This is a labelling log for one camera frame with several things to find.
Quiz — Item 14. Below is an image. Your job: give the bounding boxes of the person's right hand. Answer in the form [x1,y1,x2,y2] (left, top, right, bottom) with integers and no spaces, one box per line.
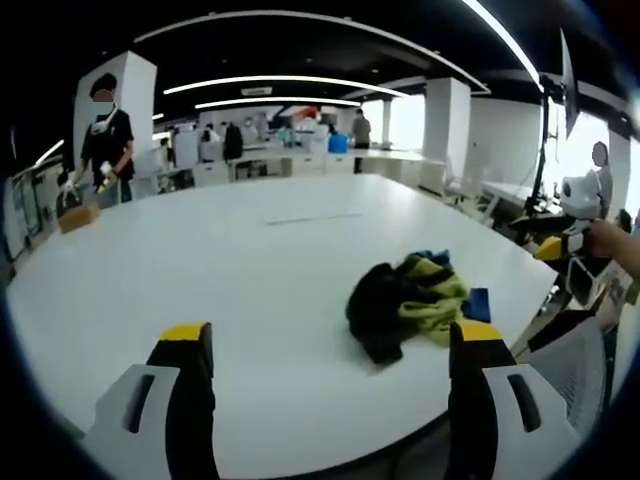
[586,219,625,262]

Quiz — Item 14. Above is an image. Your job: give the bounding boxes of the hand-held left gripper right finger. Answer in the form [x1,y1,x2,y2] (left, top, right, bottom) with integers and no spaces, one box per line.
[446,319,584,480]

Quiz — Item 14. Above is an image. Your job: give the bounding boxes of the black backpack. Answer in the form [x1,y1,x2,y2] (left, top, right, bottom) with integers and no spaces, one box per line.
[221,123,245,163]

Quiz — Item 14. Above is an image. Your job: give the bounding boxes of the brown cardboard box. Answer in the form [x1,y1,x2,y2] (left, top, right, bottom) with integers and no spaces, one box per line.
[58,201,102,235]

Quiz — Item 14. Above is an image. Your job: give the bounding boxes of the black monitor on stand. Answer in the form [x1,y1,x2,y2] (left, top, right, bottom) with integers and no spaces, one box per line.
[524,27,584,217]

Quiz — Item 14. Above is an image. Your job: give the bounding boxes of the black yellow blue garment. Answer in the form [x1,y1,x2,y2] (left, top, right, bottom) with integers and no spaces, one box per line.
[346,249,495,365]

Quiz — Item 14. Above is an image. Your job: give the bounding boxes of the grey mesh office chair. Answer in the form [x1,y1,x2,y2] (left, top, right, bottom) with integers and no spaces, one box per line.
[525,316,610,437]

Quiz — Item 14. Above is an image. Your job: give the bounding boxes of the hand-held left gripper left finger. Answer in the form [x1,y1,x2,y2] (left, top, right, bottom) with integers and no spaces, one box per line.
[81,321,219,480]

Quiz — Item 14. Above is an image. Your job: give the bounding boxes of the white framed chair part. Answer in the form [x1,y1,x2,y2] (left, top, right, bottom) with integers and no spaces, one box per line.
[565,255,599,307]

